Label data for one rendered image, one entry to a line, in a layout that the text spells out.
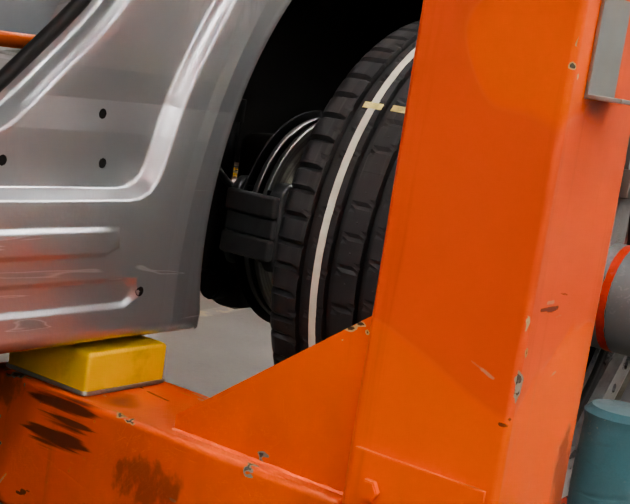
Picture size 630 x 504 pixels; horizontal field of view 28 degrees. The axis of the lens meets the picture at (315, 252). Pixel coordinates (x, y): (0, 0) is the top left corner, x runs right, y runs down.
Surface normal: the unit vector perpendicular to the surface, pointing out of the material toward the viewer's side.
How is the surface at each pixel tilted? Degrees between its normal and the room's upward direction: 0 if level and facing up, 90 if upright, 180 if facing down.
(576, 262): 90
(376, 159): 65
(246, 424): 90
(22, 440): 90
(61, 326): 90
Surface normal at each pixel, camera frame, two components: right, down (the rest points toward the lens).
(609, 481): -0.27, 0.10
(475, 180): -0.57, 0.04
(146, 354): 0.81, 0.20
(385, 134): -0.41, -0.47
